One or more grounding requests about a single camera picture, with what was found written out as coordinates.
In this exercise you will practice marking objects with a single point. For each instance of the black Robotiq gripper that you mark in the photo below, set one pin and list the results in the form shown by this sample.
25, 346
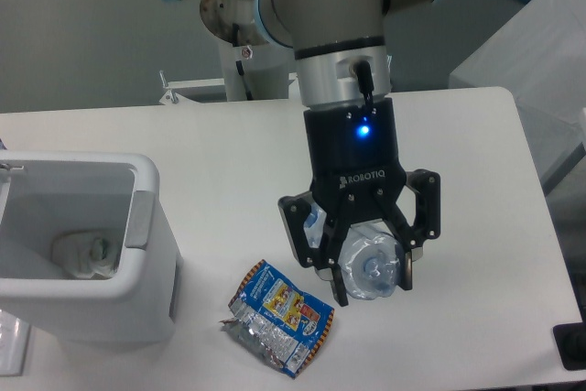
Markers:
352, 157

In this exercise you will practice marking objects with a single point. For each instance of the crushed clear plastic bottle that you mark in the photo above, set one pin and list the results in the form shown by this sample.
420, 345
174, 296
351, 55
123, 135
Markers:
370, 262

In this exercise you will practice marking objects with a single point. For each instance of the blue snack wrapper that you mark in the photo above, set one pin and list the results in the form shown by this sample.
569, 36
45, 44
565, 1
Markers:
276, 321

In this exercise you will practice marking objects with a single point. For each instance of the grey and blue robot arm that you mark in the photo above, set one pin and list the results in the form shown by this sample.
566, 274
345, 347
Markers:
344, 82

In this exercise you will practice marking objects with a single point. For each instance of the crumpled white trash piece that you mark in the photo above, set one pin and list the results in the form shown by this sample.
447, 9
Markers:
87, 255

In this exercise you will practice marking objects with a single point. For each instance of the white plastic trash can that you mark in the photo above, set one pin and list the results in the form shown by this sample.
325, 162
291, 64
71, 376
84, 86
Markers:
46, 195

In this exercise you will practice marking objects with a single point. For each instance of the black device at table edge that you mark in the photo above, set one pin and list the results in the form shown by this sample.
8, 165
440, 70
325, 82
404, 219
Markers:
570, 340

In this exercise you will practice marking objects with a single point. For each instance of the grey covered side table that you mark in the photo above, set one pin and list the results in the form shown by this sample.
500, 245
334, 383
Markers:
539, 57

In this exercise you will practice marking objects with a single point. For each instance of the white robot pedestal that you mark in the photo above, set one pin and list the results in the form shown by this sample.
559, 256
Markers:
241, 45

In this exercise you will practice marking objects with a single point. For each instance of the white pedestal foot frame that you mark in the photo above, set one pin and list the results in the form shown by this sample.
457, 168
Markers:
251, 86

